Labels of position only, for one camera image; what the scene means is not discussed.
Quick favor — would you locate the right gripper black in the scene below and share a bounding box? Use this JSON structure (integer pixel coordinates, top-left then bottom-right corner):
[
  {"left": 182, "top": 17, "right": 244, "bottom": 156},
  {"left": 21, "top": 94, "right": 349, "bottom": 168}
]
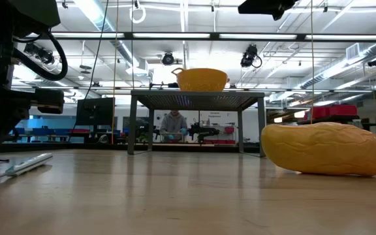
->
[{"left": 238, "top": 0, "right": 298, "bottom": 21}]

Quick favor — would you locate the yellow plastic colander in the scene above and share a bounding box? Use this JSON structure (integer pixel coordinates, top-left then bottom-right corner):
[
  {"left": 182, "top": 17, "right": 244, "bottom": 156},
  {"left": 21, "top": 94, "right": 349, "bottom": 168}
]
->
[{"left": 170, "top": 67, "right": 230, "bottom": 92}]

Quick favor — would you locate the silver kitchen knife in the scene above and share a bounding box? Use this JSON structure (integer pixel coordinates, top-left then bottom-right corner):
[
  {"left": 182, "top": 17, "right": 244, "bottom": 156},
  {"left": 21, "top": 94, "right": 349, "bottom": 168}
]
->
[{"left": 0, "top": 152, "right": 54, "bottom": 185}]

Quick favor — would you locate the black computer monitor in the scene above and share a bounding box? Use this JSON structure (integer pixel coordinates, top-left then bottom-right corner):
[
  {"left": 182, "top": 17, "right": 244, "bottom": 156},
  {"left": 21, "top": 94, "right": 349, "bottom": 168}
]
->
[{"left": 76, "top": 97, "right": 116, "bottom": 127}]

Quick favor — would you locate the grey perforated metal shelf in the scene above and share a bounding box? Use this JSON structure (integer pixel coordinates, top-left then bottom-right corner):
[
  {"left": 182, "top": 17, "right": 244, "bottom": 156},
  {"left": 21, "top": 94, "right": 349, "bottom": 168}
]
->
[{"left": 127, "top": 90, "right": 267, "bottom": 158}]

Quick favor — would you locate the red storage bin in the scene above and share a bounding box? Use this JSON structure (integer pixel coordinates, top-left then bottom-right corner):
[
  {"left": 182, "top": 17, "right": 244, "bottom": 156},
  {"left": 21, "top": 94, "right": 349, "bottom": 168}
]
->
[
  {"left": 328, "top": 104, "right": 358, "bottom": 118},
  {"left": 305, "top": 106, "right": 331, "bottom": 121}
]

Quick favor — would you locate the person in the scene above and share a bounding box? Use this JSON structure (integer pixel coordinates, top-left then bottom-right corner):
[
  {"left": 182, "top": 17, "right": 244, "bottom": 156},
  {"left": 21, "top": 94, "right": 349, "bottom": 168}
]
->
[{"left": 160, "top": 110, "right": 189, "bottom": 144}]

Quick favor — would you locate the yellow mango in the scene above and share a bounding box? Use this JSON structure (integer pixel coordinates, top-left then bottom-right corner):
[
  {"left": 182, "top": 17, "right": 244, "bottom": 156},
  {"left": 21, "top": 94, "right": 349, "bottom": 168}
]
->
[{"left": 260, "top": 121, "right": 376, "bottom": 178}]

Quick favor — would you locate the black overhead camera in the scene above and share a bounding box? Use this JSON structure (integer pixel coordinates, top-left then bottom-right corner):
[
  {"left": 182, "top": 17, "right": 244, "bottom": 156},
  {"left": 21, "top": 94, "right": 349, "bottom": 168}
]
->
[{"left": 240, "top": 44, "right": 263, "bottom": 69}]

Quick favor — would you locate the black aluminium rig frame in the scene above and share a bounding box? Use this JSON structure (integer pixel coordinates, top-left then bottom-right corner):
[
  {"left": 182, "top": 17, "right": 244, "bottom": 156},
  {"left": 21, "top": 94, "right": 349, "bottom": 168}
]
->
[{"left": 0, "top": 31, "right": 376, "bottom": 154}]

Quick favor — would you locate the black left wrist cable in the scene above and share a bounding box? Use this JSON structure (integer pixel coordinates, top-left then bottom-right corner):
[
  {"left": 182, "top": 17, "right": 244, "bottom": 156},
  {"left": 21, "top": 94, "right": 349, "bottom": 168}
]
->
[{"left": 11, "top": 31, "right": 69, "bottom": 82}]

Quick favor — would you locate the black hanging cable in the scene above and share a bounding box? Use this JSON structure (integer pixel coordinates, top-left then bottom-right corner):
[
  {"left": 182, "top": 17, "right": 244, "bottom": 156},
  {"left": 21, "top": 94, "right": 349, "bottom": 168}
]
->
[{"left": 72, "top": 0, "right": 110, "bottom": 131}]

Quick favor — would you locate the silver ventilation duct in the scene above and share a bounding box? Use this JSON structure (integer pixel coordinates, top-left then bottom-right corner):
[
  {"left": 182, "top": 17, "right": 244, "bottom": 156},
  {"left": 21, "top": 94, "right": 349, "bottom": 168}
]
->
[{"left": 300, "top": 42, "right": 376, "bottom": 89}]

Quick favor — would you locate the white hanging ring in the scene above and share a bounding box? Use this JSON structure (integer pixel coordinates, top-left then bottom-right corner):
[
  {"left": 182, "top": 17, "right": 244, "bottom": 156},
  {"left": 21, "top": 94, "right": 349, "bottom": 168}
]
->
[{"left": 129, "top": 5, "right": 147, "bottom": 24}]

